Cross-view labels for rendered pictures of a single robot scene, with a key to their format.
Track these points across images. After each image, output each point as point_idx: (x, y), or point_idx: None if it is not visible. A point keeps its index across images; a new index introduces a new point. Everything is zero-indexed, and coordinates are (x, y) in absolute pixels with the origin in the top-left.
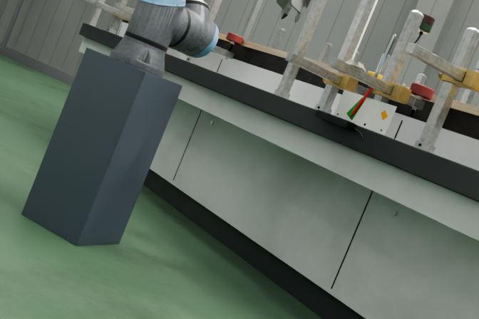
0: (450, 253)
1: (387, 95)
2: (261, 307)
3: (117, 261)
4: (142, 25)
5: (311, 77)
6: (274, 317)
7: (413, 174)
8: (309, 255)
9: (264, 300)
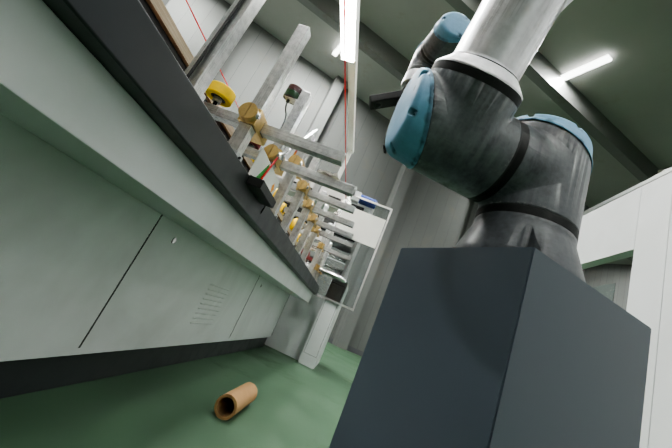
0: (200, 264)
1: (279, 170)
2: (138, 447)
3: None
4: None
5: None
6: (151, 438)
7: (259, 236)
8: (42, 324)
9: (89, 443)
